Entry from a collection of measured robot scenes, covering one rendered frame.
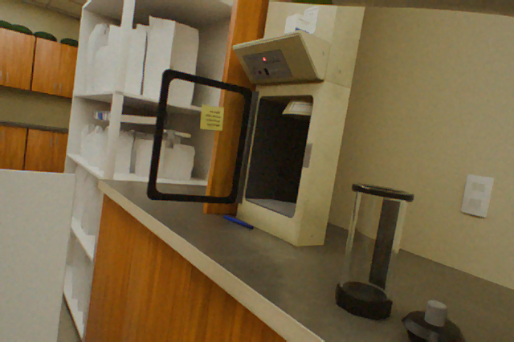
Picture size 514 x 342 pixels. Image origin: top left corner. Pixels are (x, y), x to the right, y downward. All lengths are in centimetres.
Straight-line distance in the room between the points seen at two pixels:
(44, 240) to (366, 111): 131
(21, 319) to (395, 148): 124
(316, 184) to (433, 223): 43
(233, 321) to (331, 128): 57
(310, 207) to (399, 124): 50
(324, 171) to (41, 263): 88
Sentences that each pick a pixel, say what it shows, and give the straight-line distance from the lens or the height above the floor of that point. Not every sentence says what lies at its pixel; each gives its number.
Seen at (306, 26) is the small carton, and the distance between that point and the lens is 106.
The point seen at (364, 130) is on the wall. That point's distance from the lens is 145.
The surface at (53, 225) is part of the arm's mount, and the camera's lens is 25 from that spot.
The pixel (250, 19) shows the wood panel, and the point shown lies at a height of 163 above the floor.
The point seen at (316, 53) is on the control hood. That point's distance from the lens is 100.
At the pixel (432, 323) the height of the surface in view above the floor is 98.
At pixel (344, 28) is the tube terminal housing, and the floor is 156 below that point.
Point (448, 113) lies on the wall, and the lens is 129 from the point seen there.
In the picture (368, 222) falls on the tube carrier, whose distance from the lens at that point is 66.
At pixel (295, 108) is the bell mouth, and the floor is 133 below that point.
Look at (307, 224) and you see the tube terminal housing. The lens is 104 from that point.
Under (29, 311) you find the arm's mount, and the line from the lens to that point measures 27.
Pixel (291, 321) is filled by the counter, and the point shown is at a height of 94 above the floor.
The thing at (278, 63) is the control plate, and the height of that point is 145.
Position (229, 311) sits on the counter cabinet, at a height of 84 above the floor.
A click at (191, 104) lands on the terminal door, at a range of 115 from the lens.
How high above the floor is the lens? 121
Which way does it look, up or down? 4 degrees down
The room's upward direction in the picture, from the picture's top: 9 degrees clockwise
